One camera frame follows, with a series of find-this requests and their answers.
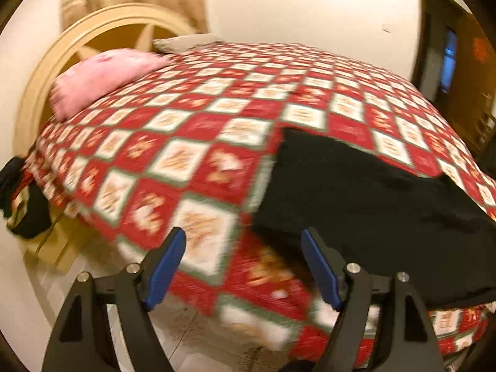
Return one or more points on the white wall switch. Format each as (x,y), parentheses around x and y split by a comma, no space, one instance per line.
(386,28)

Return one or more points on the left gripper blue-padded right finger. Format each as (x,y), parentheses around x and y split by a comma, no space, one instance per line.
(327,268)

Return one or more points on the pink pillow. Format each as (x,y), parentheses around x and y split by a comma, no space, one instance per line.
(90,79)

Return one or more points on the red checkered bedspread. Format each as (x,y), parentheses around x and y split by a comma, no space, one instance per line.
(193,145)

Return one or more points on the brown wooden door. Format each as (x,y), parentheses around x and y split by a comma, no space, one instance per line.
(471,94)

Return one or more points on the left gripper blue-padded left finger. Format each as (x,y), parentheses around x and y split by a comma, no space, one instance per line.
(159,267)

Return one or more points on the black pants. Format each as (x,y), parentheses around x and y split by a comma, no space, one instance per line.
(380,216)

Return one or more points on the dark clothes pile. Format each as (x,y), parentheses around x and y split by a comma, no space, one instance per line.
(23,205)

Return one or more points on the grey striped pillow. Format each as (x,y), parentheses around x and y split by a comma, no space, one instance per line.
(184,43)

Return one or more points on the red door decoration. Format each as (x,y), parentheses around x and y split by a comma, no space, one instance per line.
(480,51)

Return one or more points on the cream wooden headboard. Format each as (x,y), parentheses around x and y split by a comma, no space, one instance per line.
(128,25)

